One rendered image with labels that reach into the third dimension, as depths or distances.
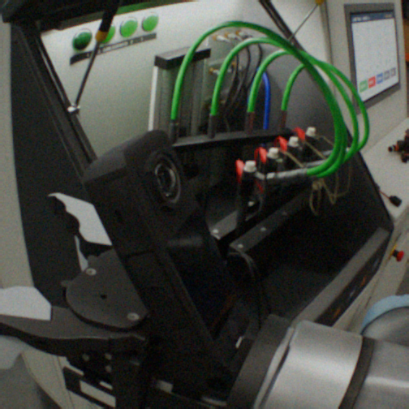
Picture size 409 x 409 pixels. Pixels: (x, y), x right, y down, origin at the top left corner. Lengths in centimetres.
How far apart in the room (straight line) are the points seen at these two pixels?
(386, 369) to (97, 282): 16
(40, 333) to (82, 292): 4
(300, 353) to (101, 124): 89
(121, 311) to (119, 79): 84
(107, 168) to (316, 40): 108
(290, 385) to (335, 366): 2
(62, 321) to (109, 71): 82
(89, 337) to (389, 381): 15
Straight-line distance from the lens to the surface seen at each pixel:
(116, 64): 105
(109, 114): 109
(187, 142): 115
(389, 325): 42
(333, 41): 129
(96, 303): 27
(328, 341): 26
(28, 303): 27
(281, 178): 97
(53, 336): 25
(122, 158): 21
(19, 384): 202
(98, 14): 94
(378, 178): 143
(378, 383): 25
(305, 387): 25
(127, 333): 26
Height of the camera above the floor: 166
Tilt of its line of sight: 36 degrees down
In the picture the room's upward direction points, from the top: 6 degrees clockwise
